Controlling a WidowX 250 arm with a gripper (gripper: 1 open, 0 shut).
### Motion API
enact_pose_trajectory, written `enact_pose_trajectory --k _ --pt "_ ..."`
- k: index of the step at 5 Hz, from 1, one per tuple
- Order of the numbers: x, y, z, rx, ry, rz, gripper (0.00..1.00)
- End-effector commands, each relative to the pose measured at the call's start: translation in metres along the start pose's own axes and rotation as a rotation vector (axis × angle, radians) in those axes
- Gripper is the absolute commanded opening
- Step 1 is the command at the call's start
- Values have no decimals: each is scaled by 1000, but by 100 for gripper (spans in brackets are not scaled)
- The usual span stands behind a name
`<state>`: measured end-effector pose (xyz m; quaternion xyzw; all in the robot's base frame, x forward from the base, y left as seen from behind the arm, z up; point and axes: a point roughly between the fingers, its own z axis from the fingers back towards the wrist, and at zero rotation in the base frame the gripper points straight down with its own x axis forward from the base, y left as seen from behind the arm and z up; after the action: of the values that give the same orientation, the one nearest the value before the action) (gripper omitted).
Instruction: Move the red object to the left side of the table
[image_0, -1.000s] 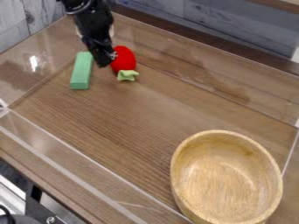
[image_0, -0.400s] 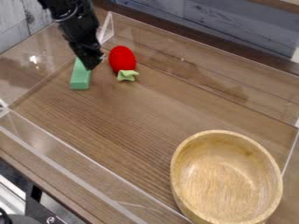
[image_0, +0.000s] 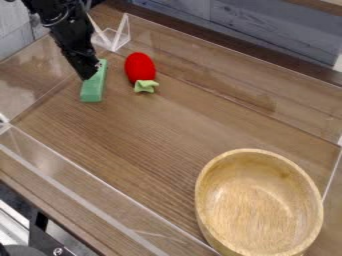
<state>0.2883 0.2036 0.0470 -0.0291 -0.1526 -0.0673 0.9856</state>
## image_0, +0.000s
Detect black table frame bracket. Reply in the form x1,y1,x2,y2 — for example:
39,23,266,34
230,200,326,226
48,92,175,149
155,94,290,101
28,211,76,256

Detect red plush tomato toy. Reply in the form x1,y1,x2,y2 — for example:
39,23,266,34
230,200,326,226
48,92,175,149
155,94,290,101
124,52,159,93

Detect clear acrylic enclosure wall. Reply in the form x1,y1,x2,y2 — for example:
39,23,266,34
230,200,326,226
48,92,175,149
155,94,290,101
0,16,342,256

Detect clear acrylic corner bracket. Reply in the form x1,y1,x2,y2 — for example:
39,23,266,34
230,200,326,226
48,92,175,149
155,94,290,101
89,13,131,52

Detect round wooden bowl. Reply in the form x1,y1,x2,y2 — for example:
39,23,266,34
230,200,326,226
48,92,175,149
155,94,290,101
195,148,323,256

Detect green rectangular block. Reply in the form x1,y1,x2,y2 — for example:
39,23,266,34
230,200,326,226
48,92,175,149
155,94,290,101
80,59,108,103

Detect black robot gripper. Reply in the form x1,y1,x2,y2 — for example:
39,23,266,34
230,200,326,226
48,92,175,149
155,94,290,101
21,0,99,80

